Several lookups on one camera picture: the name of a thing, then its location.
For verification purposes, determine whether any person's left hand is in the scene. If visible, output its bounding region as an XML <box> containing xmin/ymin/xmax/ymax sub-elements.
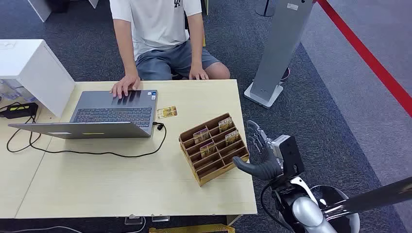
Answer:
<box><xmin>189</xmin><ymin>65</ymin><xmax>209</xmax><ymax>81</ymax></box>

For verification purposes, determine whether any person's right hand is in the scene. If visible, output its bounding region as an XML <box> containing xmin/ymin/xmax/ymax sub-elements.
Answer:
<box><xmin>110</xmin><ymin>74</ymin><xmax>141</xmax><ymax>100</ymax></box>

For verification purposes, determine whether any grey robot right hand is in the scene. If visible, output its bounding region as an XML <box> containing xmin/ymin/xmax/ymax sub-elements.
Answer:
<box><xmin>232</xmin><ymin>119</ymin><xmax>285</xmax><ymax>182</ymax></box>

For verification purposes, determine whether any gold hotel key card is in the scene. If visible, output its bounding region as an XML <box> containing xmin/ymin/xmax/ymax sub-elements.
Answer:
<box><xmin>218</xmin><ymin>117</ymin><xmax>234</xmax><ymax>133</ymax></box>
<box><xmin>224</xmin><ymin>130</ymin><xmax>240</xmax><ymax>146</ymax></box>
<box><xmin>192</xmin><ymin>128</ymin><xmax>210</xmax><ymax>144</ymax></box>
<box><xmin>156</xmin><ymin>106</ymin><xmax>178</xmax><ymax>120</ymax></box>
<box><xmin>199</xmin><ymin>142</ymin><xmax>216</xmax><ymax>158</ymax></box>

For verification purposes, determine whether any wooden slotted card holder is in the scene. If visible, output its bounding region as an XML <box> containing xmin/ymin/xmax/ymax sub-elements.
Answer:
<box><xmin>179</xmin><ymin>112</ymin><xmax>250</xmax><ymax>187</ymax></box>

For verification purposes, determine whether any person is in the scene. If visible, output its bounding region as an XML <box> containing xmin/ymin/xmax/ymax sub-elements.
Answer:
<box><xmin>109</xmin><ymin>0</ymin><xmax>231</xmax><ymax>100</ymax></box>

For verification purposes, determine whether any grey open laptop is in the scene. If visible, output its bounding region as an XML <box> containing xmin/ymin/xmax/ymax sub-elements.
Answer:
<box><xmin>8</xmin><ymin>89</ymin><xmax>158</xmax><ymax>140</ymax></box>

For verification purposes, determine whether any chrome round base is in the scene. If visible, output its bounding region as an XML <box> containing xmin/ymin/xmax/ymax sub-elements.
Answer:
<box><xmin>304</xmin><ymin>184</ymin><xmax>361</xmax><ymax>233</ymax></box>

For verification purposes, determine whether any grey kiosk stand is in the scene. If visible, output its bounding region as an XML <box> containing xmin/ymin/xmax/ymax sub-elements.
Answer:
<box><xmin>243</xmin><ymin>0</ymin><xmax>314</xmax><ymax>109</ymax></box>

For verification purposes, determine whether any white box shelf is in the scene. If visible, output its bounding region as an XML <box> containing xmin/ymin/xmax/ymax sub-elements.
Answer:
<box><xmin>0</xmin><ymin>39</ymin><xmax>76</xmax><ymax>117</ymax></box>

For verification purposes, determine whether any yellow flat panel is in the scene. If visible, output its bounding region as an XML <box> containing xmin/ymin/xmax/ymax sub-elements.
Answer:
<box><xmin>148</xmin><ymin>224</ymin><xmax>236</xmax><ymax>233</ymax></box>

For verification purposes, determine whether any black power adapter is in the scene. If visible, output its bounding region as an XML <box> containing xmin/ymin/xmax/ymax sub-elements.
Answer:
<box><xmin>3</xmin><ymin>102</ymin><xmax>38</xmax><ymax>119</ymax></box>

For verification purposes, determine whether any white furniture panel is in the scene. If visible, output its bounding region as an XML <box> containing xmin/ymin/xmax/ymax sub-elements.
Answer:
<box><xmin>27</xmin><ymin>0</ymin><xmax>52</xmax><ymax>22</ymax></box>

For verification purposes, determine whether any dark grey pole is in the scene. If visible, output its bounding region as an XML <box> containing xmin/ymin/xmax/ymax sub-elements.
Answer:
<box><xmin>322</xmin><ymin>177</ymin><xmax>412</xmax><ymax>221</ymax></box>

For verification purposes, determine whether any red floor tape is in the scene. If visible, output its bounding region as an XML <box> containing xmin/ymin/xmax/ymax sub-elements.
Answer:
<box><xmin>317</xmin><ymin>0</ymin><xmax>412</xmax><ymax>118</ymax></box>

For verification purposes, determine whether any black laptop charger cable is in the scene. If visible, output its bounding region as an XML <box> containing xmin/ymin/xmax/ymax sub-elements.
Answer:
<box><xmin>0</xmin><ymin>102</ymin><xmax>167</xmax><ymax>159</ymax></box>

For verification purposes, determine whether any white cable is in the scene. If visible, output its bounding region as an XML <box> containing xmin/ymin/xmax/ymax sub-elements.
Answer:
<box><xmin>0</xmin><ymin>226</ymin><xmax>85</xmax><ymax>233</ymax></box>

